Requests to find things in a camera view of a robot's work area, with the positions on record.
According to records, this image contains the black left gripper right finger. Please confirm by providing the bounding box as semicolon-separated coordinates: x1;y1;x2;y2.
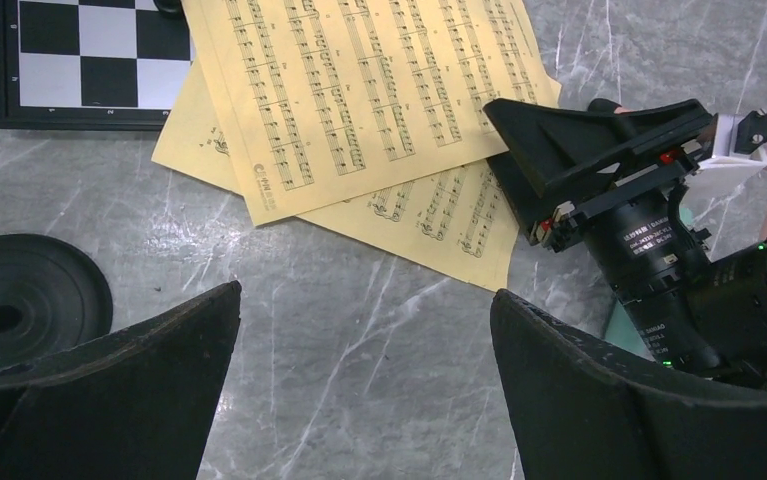
490;289;767;479

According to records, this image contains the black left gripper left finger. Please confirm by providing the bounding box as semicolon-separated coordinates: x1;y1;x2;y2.
0;281;242;479

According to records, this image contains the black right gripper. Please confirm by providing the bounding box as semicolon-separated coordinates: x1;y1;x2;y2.
483;98;714;252

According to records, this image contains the yellow sheet music top page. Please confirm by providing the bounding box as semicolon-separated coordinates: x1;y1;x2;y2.
183;0;558;225

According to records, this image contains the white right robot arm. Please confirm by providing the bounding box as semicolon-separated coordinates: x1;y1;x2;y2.
484;98;767;390

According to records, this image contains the black clamp knob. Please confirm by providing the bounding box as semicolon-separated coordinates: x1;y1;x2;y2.
0;233;113;370

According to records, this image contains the black white chessboard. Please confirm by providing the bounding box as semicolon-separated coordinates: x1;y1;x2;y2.
0;1;195;132

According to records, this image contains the black chess pawn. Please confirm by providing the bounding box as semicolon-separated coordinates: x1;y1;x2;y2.
153;0;184;18

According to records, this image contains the mint green toy recorder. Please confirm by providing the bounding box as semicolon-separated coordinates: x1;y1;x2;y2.
586;200;692;363

